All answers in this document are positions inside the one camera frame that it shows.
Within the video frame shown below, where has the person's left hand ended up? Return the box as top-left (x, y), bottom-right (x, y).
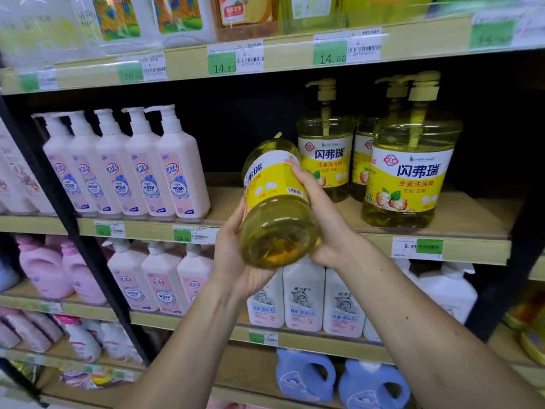
top-left (211, 197), bottom-right (276, 298)

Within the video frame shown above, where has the person's right hand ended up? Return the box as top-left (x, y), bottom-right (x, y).
top-left (291, 162), bottom-right (376, 272)

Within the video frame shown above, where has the yellow dish soap pump bottle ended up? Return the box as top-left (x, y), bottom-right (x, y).
top-left (362, 70), bottom-right (464, 229)
top-left (240, 131), bottom-right (322, 270)
top-left (296, 77), bottom-right (358, 204)
top-left (350, 74), bottom-right (409, 203)

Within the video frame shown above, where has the person's right forearm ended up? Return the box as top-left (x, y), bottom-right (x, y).
top-left (336, 240), bottom-right (545, 409)

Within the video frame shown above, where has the person's left forearm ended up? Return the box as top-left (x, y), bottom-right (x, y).
top-left (117, 278), bottom-right (252, 409)

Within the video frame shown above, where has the pink angular pump bottle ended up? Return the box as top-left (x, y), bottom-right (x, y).
top-left (177, 244), bottom-right (216, 307)
top-left (102, 239), bottom-right (159, 312)
top-left (140, 241), bottom-right (190, 316)

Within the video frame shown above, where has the white baby label bottle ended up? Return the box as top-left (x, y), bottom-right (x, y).
top-left (246, 268), bottom-right (285, 329)
top-left (322, 268), bottom-right (367, 339)
top-left (283, 256), bottom-right (326, 333)

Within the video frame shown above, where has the light blue detergent jug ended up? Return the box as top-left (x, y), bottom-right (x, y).
top-left (0, 259), bottom-right (21, 293)
top-left (275, 348), bottom-right (337, 404)
top-left (338, 358), bottom-right (413, 409)

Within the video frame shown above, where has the flat pink bottle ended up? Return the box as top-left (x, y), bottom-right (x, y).
top-left (206, 398), bottom-right (248, 409)

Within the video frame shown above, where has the pink detergent jug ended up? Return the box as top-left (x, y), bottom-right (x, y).
top-left (16, 235), bottom-right (74, 299)
top-left (59, 240), bottom-right (107, 306)

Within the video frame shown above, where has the purple yellow detergent pouch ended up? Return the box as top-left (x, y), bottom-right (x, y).
top-left (59, 365), bottom-right (137, 390)

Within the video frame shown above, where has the yellow orange detergent jug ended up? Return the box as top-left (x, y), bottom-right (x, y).
top-left (517, 323), bottom-right (545, 367)
top-left (502, 285), bottom-right (545, 333)

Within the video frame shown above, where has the white bottle floral label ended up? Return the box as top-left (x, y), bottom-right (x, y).
top-left (0, 116), bottom-right (57, 215)
top-left (0, 174), bottom-right (26, 214)

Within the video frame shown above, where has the tall yellow green bottle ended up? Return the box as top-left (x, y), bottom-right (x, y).
top-left (277, 0), bottom-right (346, 35)

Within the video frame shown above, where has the round yellow hand wash bottle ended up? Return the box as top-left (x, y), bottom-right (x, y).
top-left (340, 0), bottom-right (435, 28)

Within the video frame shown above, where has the orange bottle lemon label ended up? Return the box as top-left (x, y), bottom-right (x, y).
top-left (211, 0), bottom-right (280, 42)

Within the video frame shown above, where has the white bottle colourful label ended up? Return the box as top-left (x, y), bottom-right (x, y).
top-left (151, 0), bottom-right (218, 45)
top-left (91, 0), bottom-right (158, 52)

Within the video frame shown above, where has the small white bottle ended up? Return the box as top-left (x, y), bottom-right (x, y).
top-left (70, 0), bottom-right (103, 49)

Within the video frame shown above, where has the round green hand wash bottle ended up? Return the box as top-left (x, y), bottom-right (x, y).
top-left (425, 0), bottom-right (545, 20)

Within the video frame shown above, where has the round white bottle green pump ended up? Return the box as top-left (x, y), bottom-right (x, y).
top-left (0, 0), bottom-right (48, 69)
top-left (33, 0), bottom-right (86, 60)

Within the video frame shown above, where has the wooden shelf rack black frame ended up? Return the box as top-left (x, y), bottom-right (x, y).
top-left (0, 0), bottom-right (545, 409)

